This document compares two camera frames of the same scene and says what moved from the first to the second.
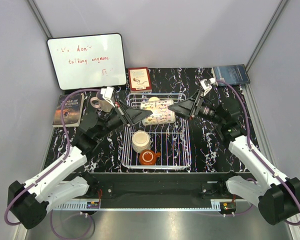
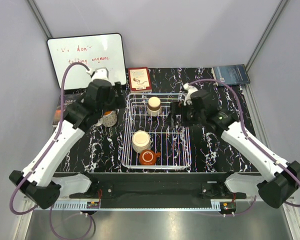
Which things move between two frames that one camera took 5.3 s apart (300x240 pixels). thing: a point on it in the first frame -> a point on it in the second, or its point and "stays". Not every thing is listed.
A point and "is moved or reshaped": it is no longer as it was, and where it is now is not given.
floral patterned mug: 161,114 is moved or reshaped
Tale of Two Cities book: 72,108 stays
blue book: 233,74 stays
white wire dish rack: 161,140 stays
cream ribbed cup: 140,141 stays
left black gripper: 132,115 -> 120,102
